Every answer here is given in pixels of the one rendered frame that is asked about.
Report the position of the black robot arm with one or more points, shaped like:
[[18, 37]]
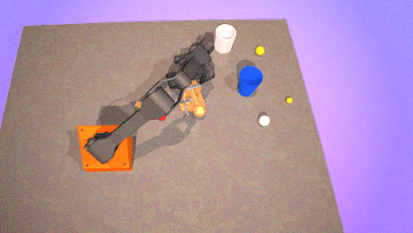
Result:
[[156, 103]]

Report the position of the white ball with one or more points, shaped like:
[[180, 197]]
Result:
[[264, 120]]

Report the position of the blue cup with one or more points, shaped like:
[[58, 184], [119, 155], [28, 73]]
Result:
[[250, 78]]

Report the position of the white cup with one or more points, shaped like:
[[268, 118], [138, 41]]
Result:
[[225, 36]]

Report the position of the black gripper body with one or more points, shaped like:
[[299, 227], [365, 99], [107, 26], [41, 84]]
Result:
[[207, 71]]

